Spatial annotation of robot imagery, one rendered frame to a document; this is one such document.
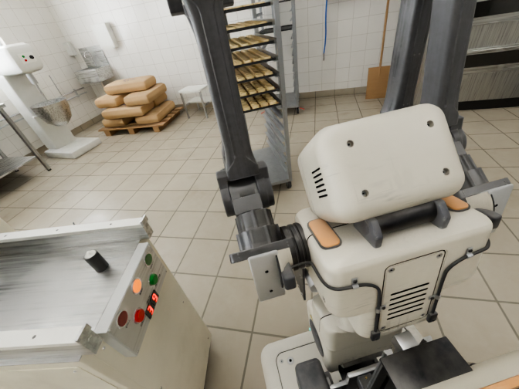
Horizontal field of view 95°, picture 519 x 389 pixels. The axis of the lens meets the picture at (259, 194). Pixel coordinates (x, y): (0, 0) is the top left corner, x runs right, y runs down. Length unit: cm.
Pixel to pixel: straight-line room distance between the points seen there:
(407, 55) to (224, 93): 42
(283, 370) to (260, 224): 73
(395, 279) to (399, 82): 45
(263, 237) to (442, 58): 46
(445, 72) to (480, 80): 313
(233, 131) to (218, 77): 9
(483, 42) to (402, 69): 294
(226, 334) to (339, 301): 109
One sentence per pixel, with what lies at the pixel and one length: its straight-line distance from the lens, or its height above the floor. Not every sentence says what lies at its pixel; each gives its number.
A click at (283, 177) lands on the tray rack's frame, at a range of 205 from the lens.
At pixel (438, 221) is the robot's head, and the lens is 45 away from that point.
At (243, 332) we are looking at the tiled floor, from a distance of 144.
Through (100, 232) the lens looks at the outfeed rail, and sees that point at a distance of 81.
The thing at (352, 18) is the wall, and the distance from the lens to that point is 421.
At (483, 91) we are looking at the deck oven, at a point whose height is 22.
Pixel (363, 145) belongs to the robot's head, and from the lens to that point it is 37.
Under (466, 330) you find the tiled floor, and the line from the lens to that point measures 160.
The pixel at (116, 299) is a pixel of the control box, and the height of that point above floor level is 84.
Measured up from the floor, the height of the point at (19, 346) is 90.
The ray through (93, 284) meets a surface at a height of 84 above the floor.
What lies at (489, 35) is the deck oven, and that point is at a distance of 361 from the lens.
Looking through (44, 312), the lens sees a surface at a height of 84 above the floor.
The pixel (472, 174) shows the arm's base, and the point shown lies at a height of 101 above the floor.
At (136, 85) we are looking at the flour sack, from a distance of 435.
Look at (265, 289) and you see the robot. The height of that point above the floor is 93.
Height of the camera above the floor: 131
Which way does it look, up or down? 38 degrees down
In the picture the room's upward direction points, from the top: 11 degrees counter-clockwise
